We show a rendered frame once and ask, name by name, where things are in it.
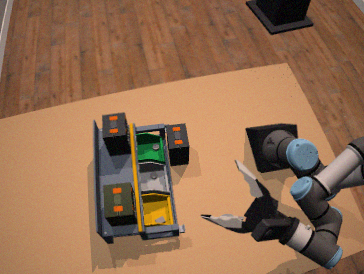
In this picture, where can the yellow open bin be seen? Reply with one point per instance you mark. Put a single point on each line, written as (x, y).
(155, 206)

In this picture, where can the grey metal rack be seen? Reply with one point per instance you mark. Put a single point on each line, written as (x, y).
(119, 169)

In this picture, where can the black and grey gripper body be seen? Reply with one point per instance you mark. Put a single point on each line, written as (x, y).
(260, 210)

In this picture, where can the green bin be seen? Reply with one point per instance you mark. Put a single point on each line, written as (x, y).
(145, 141)

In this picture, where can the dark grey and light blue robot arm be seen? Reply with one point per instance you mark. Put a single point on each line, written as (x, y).
(301, 156)

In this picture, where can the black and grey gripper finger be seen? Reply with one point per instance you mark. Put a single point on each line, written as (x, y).
(256, 188)
(235, 224)

